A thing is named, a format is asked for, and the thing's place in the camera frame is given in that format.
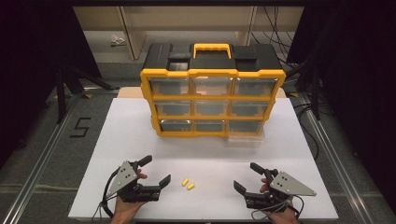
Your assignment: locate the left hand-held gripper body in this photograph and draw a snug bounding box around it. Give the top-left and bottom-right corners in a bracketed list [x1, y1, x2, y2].
[106, 160, 163, 203]

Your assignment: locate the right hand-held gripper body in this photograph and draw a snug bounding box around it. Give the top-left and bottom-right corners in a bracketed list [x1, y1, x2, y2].
[244, 169, 318, 214]

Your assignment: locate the transparent pull-out bin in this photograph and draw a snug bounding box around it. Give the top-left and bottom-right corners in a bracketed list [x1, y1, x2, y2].
[226, 125, 266, 148]

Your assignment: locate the yellow black organizer cabinet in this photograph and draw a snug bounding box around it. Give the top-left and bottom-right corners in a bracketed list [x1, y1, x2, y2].
[139, 42, 287, 140]

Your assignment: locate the person's right hand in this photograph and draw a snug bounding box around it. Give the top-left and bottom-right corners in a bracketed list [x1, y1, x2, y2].
[259, 177, 301, 220]

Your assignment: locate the person's left hand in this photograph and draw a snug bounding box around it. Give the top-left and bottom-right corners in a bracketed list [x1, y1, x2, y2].
[111, 169, 149, 220]

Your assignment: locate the grid of clear drawers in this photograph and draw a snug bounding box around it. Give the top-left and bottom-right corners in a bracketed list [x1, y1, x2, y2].
[148, 77, 278, 133]

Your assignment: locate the black metal stand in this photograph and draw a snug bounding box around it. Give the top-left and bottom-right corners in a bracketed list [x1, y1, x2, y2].
[285, 46, 322, 121]

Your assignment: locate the black tripod stand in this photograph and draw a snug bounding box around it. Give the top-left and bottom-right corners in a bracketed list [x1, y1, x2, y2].
[55, 60, 120, 125]

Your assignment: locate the white crumpled cloth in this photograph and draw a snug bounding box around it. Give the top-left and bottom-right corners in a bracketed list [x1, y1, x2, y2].
[109, 34, 127, 48]

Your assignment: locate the dark curtain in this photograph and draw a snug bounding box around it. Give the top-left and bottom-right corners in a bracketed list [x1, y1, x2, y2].
[286, 0, 396, 216]
[0, 0, 103, 166]

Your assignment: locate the beige shelving unit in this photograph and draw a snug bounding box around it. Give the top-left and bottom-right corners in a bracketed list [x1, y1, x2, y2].
[73, 6, 304, 62]

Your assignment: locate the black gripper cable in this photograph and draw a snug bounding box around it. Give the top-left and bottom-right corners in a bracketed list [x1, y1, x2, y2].
[91, 169, 121, 220]

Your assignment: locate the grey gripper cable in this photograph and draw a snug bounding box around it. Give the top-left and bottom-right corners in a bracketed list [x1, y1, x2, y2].
[250, 195, 305, 220]

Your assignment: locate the black floor cable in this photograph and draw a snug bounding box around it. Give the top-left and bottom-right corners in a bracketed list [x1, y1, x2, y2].
[293, 102, 320, 161]

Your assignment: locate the aluminium floor rail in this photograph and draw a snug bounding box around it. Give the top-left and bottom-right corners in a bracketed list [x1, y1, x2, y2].
[288, 91, 376, 224]
[2, 88, 120, 224]

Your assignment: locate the bundle of black hanging cables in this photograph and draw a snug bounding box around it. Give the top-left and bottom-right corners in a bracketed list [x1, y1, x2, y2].
[250, 6, 301, 68]

